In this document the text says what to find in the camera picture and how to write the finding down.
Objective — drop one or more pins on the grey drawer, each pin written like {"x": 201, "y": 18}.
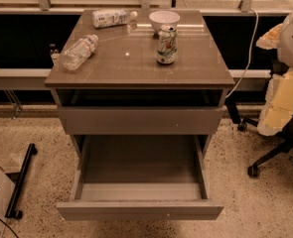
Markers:
{"x": 140, "y": 178}
{"x": 139, "y": 121}

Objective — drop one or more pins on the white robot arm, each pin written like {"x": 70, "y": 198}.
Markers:
{"x": 278, "y": 110}

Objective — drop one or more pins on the clear plastic bottle front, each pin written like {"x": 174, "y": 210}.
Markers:
{"x": 73, "y": 57}

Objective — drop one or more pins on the white bowl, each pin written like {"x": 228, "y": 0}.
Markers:
{"x": 160, "y": 18}

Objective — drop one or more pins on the small bottle behind cabinet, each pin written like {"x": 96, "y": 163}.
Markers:
{"x": 54, "y": 53}

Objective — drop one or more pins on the black metal stand bar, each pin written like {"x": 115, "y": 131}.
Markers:
{"x": 18, "y": 179}

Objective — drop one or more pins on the plastic bottle white label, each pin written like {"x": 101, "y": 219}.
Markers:
{"x": 112, "y": 17}

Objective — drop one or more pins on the grey drawer cabinet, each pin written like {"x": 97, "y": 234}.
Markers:
{"x": 124, "y": 72}

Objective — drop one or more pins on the yellow foam-covered gripper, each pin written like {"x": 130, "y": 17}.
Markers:
{"x": 278, "y": 109}

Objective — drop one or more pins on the green white soda can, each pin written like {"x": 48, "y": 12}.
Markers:
{"x": 167, "y": 45}

